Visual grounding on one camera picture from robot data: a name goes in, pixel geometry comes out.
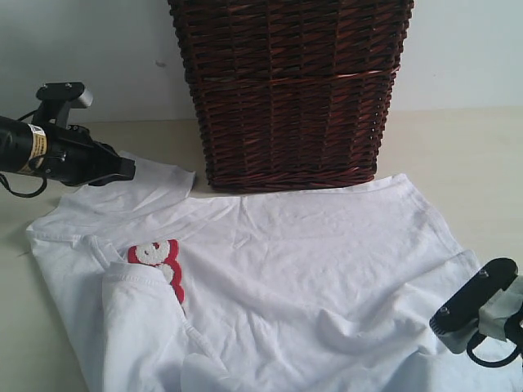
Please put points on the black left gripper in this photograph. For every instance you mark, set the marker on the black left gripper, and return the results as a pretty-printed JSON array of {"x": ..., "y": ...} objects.
[{"x": 74, "y": 158}]

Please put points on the white t-shirt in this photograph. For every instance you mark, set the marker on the white t-shirt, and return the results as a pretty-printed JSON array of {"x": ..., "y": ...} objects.
[{"x": 325, "y": 290}]

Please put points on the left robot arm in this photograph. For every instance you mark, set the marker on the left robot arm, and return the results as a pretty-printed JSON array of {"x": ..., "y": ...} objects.
[{"x": 24, "y": 147}]

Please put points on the dark brown wicker basket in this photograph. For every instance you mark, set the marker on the dark brown wicker basket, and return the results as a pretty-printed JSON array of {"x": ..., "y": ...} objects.
[{"x": 290, "y": 94}]

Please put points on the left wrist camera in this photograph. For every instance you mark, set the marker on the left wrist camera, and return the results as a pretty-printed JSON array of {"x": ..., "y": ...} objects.
[{"x": 57, "y": 99}]

